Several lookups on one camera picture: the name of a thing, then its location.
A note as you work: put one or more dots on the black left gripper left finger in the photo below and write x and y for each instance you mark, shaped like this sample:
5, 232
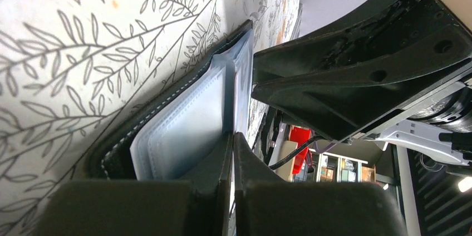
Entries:
195, 204

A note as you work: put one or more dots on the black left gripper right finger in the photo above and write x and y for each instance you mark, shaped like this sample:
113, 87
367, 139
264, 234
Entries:
268, 205

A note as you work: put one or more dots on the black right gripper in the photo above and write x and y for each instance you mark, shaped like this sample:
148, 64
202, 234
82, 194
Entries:
384, 63

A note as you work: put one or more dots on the black leather card holder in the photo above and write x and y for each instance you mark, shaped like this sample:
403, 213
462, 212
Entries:
178, 128

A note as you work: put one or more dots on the floral patterned table mat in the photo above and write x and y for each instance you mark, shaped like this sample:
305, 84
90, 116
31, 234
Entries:
72, 70

